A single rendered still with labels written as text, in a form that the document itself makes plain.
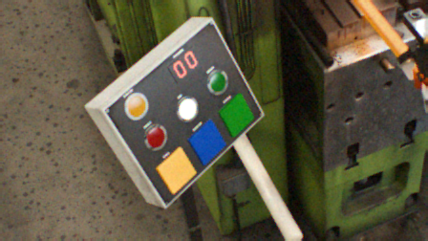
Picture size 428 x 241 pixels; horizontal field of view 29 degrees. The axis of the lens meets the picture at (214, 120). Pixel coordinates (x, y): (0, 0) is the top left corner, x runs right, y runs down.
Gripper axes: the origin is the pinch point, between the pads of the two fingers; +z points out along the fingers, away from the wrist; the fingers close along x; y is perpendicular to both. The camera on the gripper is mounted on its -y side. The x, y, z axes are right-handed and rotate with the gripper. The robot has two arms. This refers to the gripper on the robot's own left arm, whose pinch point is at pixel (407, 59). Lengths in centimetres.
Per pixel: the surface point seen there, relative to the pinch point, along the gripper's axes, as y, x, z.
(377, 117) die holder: 7.1, 0.9, 37.3
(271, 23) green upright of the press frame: -25.2, -21.1, 21.5
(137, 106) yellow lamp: -10, -66, -14
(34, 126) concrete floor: -49, -92, 141
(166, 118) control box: -6, -60, -9
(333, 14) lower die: -19.3, -7.8, 12.1
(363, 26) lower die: -13.8, -1.8, 12.2
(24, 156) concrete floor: -38, -100, 135
